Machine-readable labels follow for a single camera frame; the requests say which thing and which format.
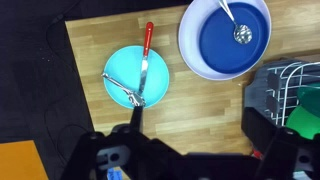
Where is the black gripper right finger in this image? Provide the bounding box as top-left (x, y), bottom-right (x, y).
top-left (256, 128), bottom-right (320, 180)

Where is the silver fork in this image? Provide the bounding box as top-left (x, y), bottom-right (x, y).
top-left (101, 72), bottom-right (146, 107)

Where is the lavender plate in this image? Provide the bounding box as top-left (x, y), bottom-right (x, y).
top-left (178, 0), bottom-right (272, 81)

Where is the grey dish rack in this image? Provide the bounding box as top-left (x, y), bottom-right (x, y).
top-left (241, 59), bottom-right (320, 154)

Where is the silver spoon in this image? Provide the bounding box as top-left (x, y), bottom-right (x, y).
top-left (218, 0), bottom-right (253, 44)

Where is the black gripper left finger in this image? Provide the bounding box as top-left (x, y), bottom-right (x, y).
top-left (60, 124), bottom-right (157, 180)

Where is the light blue plate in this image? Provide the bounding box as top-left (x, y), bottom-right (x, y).
top-left (102, 45), bottom-right (170, 109)

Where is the dark blue plate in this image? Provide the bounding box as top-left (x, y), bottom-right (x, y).
top-left (199, 2), bottom-right (270, 74)

